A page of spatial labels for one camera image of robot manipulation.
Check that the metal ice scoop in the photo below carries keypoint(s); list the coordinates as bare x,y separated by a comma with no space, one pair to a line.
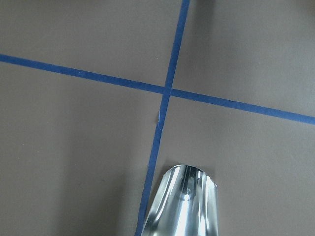
185,204

